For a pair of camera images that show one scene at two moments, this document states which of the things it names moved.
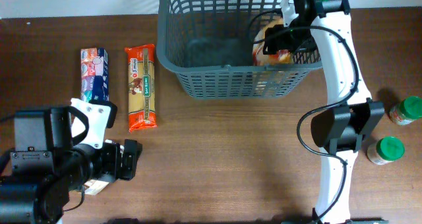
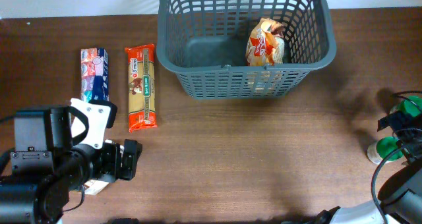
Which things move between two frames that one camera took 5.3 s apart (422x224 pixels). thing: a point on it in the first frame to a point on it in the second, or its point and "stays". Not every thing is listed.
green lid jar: [407, 110] stays
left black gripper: [113, 170] stays
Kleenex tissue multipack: [95, 74] stays
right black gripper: [275, 40] to [395, 120]
